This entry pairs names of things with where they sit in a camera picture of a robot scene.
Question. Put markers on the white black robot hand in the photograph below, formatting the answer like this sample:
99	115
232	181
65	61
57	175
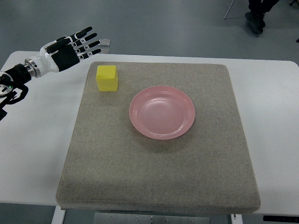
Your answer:
63	53

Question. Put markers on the yellow foam block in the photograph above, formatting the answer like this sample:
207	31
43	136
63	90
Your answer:
107	78

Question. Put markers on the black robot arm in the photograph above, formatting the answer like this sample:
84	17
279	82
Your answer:
12	85

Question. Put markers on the pink plate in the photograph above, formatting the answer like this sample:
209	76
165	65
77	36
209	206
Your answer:
162	112

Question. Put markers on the clear floor socket cover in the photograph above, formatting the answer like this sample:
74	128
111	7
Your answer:
104	46

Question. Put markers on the beige fabric mat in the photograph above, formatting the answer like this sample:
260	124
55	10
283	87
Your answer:
111	166

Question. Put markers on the metal chair leg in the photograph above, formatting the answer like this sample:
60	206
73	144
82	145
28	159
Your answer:
229	9

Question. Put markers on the person's dark shoes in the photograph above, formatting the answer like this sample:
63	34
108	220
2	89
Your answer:
258	9

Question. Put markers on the white table frame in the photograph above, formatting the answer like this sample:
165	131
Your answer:
112	217

